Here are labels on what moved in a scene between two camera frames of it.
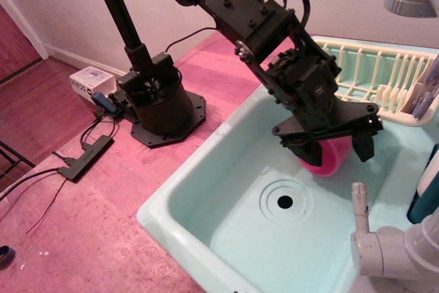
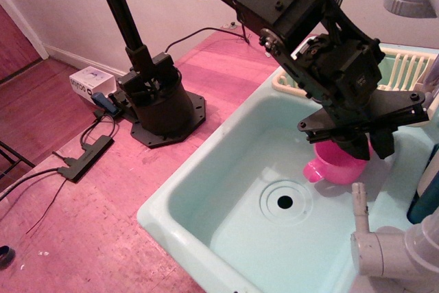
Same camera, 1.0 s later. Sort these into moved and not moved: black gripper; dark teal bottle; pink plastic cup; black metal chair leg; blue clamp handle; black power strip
Moved: pink plastic cup; black gripper
Not moved: black power strip; blue clamp handle; dark teal bottle; black metal chair leg
